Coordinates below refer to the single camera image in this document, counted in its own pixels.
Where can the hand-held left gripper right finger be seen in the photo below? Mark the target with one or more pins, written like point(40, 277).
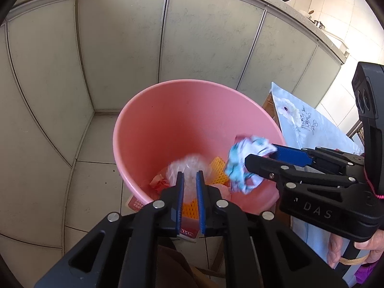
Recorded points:
point(200, 204)

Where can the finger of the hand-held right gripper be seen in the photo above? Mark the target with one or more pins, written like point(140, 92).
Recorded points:
point(289, 154)
point(264, 165)

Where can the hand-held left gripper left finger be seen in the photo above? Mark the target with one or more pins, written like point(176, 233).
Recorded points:
point(180, 204)

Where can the large yellow foam net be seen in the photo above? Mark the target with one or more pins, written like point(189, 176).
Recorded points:
point(190, 208)

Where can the printed paper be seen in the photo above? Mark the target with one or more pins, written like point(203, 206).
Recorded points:
point(240, 162)

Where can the red plastic wrapper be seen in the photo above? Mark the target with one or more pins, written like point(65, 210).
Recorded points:
point(160, 184)

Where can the white plastic bag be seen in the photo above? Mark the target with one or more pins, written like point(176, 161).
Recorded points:
point(189, 168)

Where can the small yellow foam net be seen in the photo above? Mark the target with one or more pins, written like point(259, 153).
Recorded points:
point(217, 171)

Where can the pink plastic bucket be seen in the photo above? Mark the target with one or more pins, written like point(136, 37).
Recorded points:
point(180, 120)

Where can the person's right hand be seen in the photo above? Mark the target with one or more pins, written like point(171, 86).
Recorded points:
point(334, 249)

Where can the light blue floral tablecloth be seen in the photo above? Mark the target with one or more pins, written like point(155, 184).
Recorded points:
point(300, 126)

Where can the red white flat packet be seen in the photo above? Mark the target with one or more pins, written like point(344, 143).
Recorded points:
point(136, 205)

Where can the purple clothing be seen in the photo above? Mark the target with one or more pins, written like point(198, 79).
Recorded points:
point(370, 277)

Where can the small steel pot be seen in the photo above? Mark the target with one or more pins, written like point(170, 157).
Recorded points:
point(318, 24)

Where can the wooden table frame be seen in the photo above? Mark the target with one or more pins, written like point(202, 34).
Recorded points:
point(268, 108)

